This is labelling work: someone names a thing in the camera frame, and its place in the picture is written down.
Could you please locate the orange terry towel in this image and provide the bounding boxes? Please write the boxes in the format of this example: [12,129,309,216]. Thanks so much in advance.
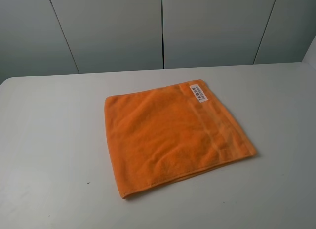
[104,79,257,198]

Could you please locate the white towel label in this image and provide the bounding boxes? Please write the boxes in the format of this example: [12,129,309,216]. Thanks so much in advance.
[190,84,208,103]

